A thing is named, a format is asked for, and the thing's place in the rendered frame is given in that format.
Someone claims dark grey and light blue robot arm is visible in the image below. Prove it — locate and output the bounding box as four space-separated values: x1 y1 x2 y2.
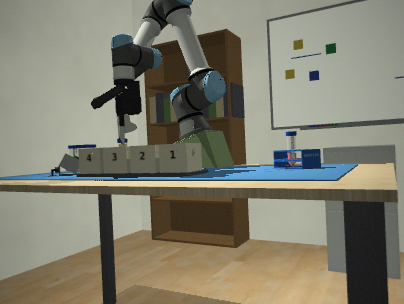
111 0 226 140

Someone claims blue tube rack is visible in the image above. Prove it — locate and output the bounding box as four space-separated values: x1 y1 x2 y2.
273 149 321 169

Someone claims sample tube with blue cap and pink liquid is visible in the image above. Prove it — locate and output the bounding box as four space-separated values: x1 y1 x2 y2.
286 131 297 167

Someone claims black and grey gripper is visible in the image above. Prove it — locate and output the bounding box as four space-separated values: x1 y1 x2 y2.
114 79 142 145

